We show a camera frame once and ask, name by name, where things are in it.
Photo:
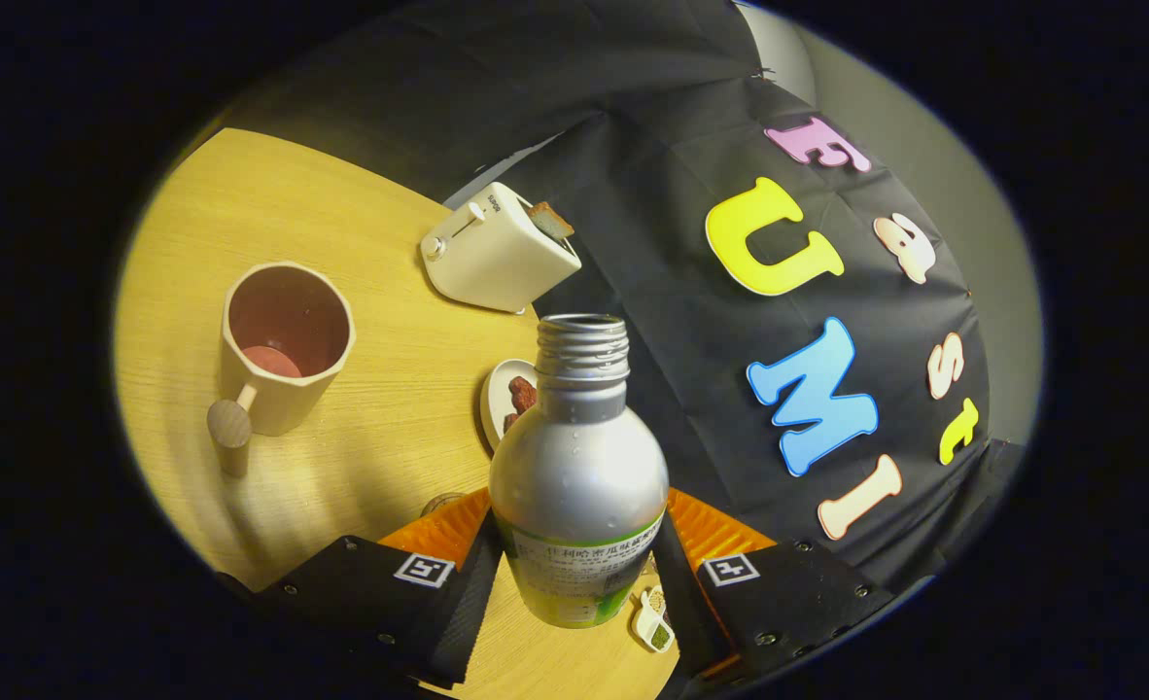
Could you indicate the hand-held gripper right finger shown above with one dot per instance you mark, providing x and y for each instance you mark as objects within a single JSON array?
[{"x": 691, "y": 612}]

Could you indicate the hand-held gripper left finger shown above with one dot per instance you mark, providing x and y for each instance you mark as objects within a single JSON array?
[{"x": 472, "y": 612}]

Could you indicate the silver bottle with green label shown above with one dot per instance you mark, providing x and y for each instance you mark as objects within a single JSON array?
[{"x": 579, "y": 467}]

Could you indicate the white divided dish with beans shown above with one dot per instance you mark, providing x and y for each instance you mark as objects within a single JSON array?
[{"x": 654, "y": 627}]

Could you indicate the brown meat slice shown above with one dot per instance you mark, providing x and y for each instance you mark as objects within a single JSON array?
[
  {"x": 510, "y": 423},
  {"x": 523, "y": 394}
]

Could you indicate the white plate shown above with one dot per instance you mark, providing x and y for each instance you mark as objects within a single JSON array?
[{"x": 495, "y": 399}]

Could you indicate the white toaster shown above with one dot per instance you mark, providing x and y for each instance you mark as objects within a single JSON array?
[{"x": 492, "y": 262}]

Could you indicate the toast slice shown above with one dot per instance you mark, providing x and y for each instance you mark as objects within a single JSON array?
[{"x": 550, "y": 221}]

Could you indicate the wooden table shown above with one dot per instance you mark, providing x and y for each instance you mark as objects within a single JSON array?
[{"x": 370, "y": 224}]

